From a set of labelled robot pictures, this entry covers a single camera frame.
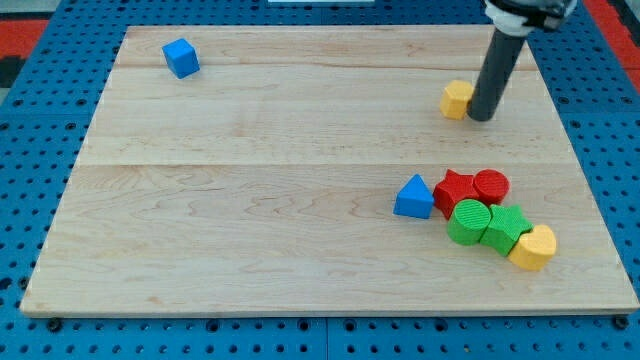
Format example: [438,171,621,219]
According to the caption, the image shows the blue cube block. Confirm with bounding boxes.
[162,38,200,79]

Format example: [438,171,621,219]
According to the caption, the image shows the red cylinder block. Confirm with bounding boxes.
[473,169,510,206]

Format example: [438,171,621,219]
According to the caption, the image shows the red star block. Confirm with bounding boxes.
[433,169,480,219]

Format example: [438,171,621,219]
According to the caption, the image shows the yellow heart block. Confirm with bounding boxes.
[507,224,558,271]

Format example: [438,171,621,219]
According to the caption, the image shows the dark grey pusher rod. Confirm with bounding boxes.
[467,29,525,122]

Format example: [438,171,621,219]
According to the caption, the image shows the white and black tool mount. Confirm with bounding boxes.
[484,0,578,37]

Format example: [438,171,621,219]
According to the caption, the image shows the wooden board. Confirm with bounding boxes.
[20,25,639,318]

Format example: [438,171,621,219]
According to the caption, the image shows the green cylinder block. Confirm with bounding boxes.
[447,199,491,246]

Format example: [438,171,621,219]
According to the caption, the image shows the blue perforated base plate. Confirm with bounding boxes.
[1,1,639,359]

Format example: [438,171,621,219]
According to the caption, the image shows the green star block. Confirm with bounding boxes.
[480,204,533,257]

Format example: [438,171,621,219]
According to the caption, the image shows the blue triangle block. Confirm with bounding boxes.
[393,174,435,219]

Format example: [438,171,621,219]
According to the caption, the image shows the yellow hexagon block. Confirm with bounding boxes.
[439,80,474,120]

